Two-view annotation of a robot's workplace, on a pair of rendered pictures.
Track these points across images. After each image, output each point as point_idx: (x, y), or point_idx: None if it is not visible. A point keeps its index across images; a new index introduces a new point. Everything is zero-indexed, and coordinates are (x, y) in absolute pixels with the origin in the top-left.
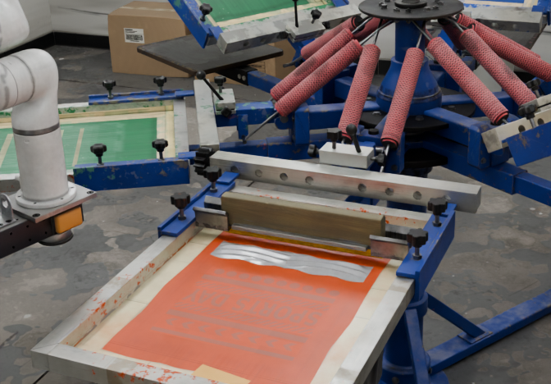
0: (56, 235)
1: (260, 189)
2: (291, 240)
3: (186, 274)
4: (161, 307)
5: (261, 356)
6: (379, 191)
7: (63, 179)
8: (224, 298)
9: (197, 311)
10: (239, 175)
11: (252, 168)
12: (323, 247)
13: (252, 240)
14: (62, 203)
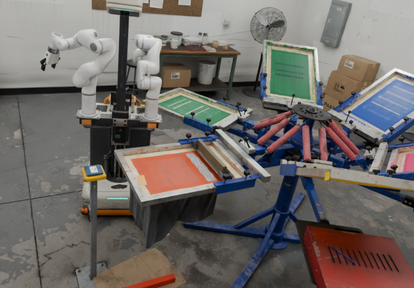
0: (148, 128)
1: (219, 144)
2: None
3: (173, 154)
4: (156, 158)
5: (158, 181)
6: (244, 162)
7: (154, 114)
8: (171, 165)
9: (161, 164)
10: (219, 138)
11: (222, 138)
12: None
13: (200, 156)
14: (150, 120)
